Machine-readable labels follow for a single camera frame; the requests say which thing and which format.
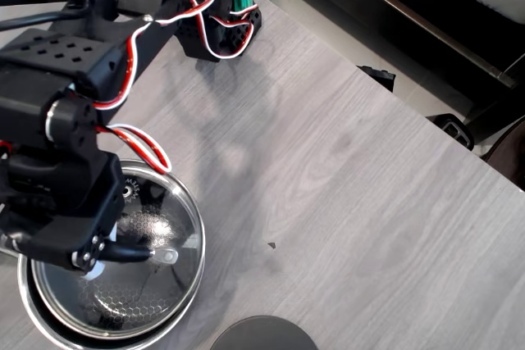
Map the glass lid with black handle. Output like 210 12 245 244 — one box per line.
30 159 206 341

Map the black perforated arm base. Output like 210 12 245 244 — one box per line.
176 0 263 63

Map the black nonstick saucepan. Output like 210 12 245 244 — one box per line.
16 161 206 350

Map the dark grey round object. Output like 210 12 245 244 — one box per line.
208 316 319 350

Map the black table clamp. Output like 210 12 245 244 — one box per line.
426 113 476 151
355 65 397 93

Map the dark brown round object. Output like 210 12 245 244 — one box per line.
482 116 525 193

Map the red white servo cable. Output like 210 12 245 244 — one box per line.
92 0 218 111
192 0 260 60
96 122 173 175

